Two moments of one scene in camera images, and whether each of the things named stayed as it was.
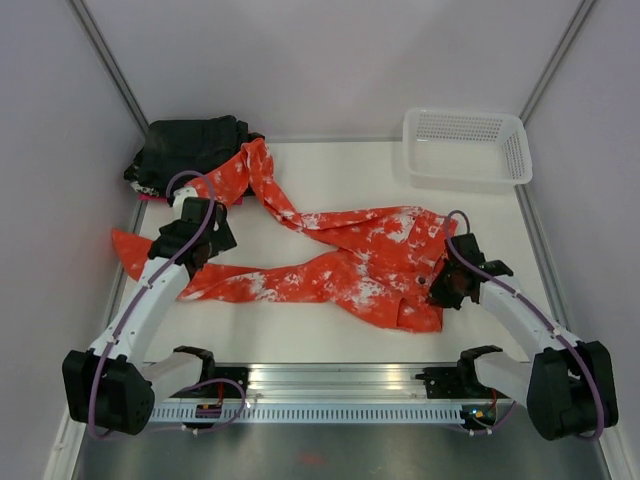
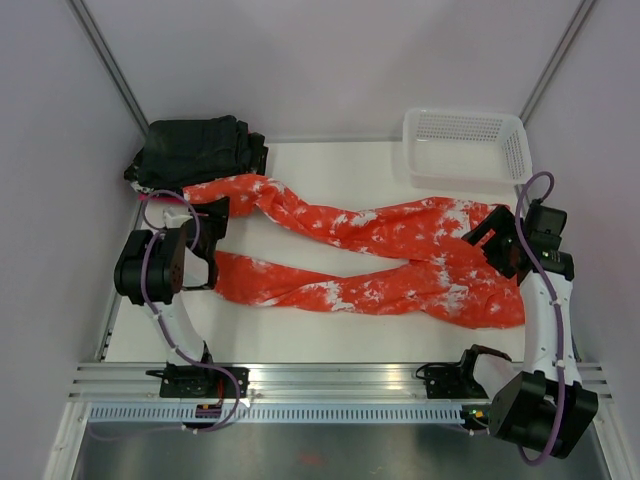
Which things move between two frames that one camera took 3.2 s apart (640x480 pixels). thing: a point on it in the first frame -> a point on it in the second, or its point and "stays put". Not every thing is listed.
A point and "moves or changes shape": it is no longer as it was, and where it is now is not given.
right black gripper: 437,296 -> 501,220
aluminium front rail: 411,384 stays put
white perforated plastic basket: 464,151 stays put
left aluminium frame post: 83,13 stays put
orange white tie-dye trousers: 379,260 moves or changes shape
